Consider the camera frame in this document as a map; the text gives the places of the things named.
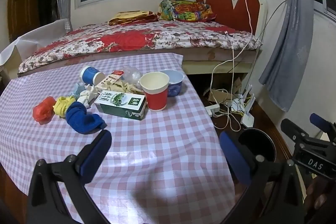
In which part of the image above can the person's right hand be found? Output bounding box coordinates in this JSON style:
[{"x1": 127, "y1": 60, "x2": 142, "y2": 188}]
[{"x1": 306, "y1": 177, "x2": 332, "y2": 210}]

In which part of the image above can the red heart-shaped headboard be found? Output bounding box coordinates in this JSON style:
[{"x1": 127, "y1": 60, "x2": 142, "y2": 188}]
[{"x1": 196, "y1": 0, "x2": 268, "y2": 36}]

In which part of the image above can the white router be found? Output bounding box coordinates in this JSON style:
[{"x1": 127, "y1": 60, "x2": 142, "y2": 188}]
[{"x1": 241, "y1": 84, "x2": 257, "y2": 128}]

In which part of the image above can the white charging cable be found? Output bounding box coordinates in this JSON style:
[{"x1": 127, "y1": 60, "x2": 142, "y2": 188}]
[{"x1": 209, "y1": 31, "x2": 243, "y2": 132}]

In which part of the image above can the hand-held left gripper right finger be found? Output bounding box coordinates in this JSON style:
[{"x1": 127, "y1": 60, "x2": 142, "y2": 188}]
[{"x1": 219, "y1": 131, "x2": 307, "y2": 224}]

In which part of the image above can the floral bedsheet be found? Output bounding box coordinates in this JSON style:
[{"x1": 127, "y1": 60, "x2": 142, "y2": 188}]
[{"x1": 18, "y1": 21, "x2": 263, "y2": 77}]

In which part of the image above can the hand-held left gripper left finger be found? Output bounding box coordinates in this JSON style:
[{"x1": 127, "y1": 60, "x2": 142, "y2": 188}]
[{"x1": 28, "y1": 130, "x2": 113, "y2": 224}]

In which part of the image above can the thin grey cable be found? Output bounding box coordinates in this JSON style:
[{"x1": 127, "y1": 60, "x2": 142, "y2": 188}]
[{"x1": 255, "y1": 0, "x2": 288, "y2": 42}]

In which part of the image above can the cardboard box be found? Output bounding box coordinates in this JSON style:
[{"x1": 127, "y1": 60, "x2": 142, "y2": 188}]
[{"x1": 208, "y1": 76, "x2": 242, "y2": 107}]

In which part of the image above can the pink checked tablecloth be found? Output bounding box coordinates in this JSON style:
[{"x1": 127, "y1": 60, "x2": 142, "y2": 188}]
[{"x1": 0, "y1": 52, "x2": 237, "y2": 224}]

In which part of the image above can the red paper cup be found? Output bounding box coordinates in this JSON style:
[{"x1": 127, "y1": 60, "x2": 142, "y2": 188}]
[{"x1": 139, "y1": 72, "x2": 170, "y2": 111}]

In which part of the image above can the white sock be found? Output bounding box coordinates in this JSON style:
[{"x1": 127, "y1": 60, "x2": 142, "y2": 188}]
[{"x1": 77, "y1": 84, "x2": 98, "y2": 109}]

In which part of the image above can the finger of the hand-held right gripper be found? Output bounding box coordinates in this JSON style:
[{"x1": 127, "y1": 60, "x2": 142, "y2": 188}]
[
  {"x1": 280, "y1": 118, "x2": 313, "y2": 143},
  {"x1": 309, "y1": 113, "x2": 336, "y2": 135}
]

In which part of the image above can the brown wooden door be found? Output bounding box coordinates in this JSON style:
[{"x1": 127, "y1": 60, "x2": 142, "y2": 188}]
[{"x1": 7, "y1": 0, "x2": 40, "y2": 42}]

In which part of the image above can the beige drink carton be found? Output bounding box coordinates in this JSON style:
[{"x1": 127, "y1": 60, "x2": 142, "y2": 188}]
[{"x1": 94, "y1": 70, "x2": 124, "y2": 92}]

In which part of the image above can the tied grey curtain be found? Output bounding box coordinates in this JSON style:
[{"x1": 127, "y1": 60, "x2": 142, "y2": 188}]
[{"x1": 259, "y1": 0, "x2": 316, "y2": 112}]

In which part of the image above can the cream bed frame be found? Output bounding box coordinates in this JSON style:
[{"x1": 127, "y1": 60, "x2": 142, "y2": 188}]
[{"x1": 181, "y1": 49, "x2": 260, "y2": 76}]

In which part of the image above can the black trash bin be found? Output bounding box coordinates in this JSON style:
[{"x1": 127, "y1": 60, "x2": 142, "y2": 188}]
[{"x1": 238, "y1": 128, "x2": 277, "y2": 169}]

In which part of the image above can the white power strip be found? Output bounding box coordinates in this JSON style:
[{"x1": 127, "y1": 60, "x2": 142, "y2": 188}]
[{"x1": 205, "y1": 104, "x2": 221, "y2": 117}]

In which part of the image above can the blue paper bowl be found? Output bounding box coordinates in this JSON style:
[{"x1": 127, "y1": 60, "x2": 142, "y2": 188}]
[{"x1": 161, "y1": 70, "x2": 185, "y2": 98}]

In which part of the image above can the white cloth cover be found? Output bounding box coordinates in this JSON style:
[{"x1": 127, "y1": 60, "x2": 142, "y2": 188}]
[{"x1": 0, "y1": 18, "x2": 73, "y2": 67}]

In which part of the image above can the folded yellow red blanket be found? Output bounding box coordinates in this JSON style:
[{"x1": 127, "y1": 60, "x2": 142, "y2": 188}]
[{"x1": 108, "y1": 11, "x2": 158, "y2": 26}]

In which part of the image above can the yellow sock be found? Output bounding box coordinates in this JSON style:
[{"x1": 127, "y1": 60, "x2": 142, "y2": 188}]
[{"x1": 53, "y1": 96, "x2": 76, "y2": 118}]

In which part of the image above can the colourful patterned pillow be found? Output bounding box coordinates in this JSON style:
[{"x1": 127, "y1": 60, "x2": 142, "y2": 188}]
[{"x1": 158, "y1": 0, "x2": 218, "y2": 23}]

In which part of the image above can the blue cloth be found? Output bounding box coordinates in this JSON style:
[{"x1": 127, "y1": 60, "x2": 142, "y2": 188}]
[{"x1": 65, "y1": 101, "x2": 108, "y2": 135}]

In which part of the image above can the blue and white paper cup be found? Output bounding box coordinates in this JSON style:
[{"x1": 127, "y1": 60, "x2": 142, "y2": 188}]
[{"x1": 79, "y1": 65, "x2": 105, "y2": 84}]

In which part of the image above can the green milk carton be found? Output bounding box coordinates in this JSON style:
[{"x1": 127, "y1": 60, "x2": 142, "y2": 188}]
[{"x1": 94, "y1": 91, "x2": 147, "y2": 121}]

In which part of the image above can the red sock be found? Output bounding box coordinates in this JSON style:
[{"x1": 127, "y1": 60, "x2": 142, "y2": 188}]
[{"x1": 33, "y1": 97, "x2": 56, "y2": 125}]

